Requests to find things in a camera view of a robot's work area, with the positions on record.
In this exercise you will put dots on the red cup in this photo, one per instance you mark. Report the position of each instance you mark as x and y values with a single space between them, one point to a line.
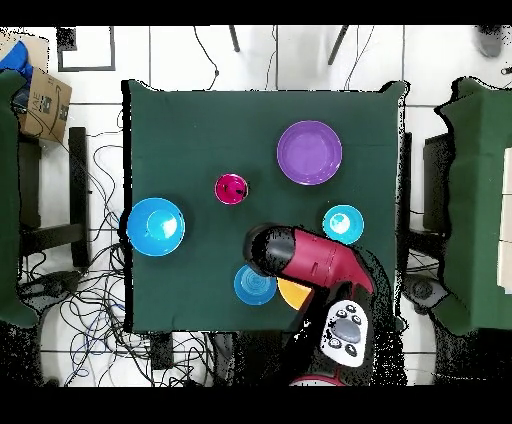
230 188

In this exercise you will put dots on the large orange bowl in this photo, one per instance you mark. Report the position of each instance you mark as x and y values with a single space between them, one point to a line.
294 294

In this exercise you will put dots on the small light blue ribbed bowl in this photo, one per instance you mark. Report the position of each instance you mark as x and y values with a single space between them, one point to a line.
352 232

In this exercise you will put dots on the large blue bowl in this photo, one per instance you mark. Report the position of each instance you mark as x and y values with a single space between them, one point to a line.
140 236

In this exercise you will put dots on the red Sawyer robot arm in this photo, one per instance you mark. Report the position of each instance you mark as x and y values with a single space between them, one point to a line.
316 260

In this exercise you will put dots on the medium blue bowl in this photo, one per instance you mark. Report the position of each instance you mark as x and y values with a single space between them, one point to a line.
252 290

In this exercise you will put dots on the wide purple bowl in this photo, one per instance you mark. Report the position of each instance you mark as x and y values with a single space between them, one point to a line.
309 152

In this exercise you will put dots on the dark green table cloth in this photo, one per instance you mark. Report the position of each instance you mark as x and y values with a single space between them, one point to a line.
180 120

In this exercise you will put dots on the black tripod stand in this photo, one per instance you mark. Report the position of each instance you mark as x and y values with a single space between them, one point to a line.
338 46

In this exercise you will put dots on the green cloth covered table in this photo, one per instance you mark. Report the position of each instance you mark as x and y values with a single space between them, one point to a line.
480 200
8 200

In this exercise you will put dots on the printed cardboard box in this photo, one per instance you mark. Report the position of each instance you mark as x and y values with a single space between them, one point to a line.
44 108

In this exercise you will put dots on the white box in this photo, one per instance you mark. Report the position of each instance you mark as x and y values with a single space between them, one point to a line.
507 240

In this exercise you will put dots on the plain cardboard box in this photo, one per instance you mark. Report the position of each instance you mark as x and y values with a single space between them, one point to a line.
38 52

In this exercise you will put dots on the blue bag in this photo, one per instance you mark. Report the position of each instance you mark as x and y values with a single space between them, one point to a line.
16 56

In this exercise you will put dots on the person's foot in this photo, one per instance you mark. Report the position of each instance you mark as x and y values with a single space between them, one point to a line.
490 44

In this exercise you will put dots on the black bench frame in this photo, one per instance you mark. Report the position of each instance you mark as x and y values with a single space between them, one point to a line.
78 180

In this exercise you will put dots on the black pedestal foot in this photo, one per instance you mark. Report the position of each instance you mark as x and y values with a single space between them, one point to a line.
48 286
424 290

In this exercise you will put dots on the black square floor frame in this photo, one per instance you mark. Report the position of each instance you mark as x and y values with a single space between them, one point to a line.
86 68

